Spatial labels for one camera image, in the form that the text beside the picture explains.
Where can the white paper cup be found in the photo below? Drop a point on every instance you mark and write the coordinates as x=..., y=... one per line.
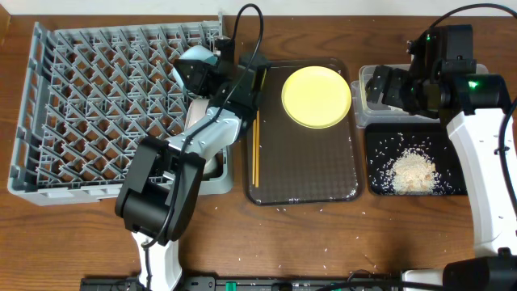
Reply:
x=213, y=168

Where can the clear plastic bin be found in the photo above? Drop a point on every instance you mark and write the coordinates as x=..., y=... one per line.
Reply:
x=367, y=113

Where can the yellow round plate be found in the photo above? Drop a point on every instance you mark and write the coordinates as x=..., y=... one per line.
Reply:
x=316, y=97

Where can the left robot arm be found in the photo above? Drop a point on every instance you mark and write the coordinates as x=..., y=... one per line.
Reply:
x=158, y=196

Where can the light blue bowl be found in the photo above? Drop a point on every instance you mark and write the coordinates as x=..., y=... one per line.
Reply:
x=197, y=71

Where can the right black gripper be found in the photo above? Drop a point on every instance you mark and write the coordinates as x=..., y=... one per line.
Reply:
x=396, y=78

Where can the left wooden chopstick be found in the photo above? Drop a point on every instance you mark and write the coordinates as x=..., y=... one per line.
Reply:
x=253, y=152

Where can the pile of rice waste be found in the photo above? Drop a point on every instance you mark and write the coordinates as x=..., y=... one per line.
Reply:
x=412, y=174

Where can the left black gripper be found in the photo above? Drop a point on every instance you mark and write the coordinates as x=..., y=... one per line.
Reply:
x=198, y=75

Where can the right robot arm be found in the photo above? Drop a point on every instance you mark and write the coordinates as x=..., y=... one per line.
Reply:
x=443, y=83

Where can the dark brown serving tray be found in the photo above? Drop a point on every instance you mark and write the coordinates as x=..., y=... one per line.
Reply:
x=296, y=164

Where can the black rectangular tray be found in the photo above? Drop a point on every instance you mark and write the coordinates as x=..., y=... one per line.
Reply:
x=412, y=137

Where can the grey plastic dish rack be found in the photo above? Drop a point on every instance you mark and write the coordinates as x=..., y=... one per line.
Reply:
x=89, y=96

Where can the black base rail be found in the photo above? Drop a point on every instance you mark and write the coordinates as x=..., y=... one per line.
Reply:
x=358, y=280

